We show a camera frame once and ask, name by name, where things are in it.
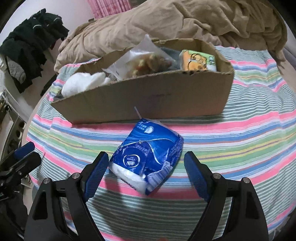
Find grey glove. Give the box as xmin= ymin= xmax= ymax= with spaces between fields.
xmin=161 ymin=47 xmax=181 ymax=70

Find striped colourful towel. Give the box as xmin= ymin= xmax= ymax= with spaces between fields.
xmin=26 ymin=46 xmax=295 ymax=240

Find grey hanging garment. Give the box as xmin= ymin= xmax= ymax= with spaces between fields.
xmin=6 ymin=56 xmax=26 ymax=84

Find white sock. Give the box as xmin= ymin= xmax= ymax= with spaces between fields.
xmin=61 ymin=72 xmax=111 ymax=97

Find black hanging clothes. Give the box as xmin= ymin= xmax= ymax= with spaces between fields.
xmin=1 ymin=9 xmax=69 ymax=93

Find blue tissue pack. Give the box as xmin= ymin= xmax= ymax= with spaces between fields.
xmin=109 ymin=118 xmax=184 ymax=195

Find brown cardboard box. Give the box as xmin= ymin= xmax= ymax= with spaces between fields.
xmin=52 ymin=39 xmax=234 ymax=124

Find clear snack bag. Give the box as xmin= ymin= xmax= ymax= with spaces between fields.
xmin=103 ymin=34 xmax=177 ymax=81

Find pink curtain left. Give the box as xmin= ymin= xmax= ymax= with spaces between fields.
xmin=86 ymin=0 xmax=132 ymax=19

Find yellow cartoon tissue pack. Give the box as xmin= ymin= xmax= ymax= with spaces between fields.
xmin=179 ymin=50 xmax=217 ymax=71

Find tan rumpled duvet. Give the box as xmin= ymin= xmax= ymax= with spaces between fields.
xmin=54 ymin=1 xmax=287 ymax=72

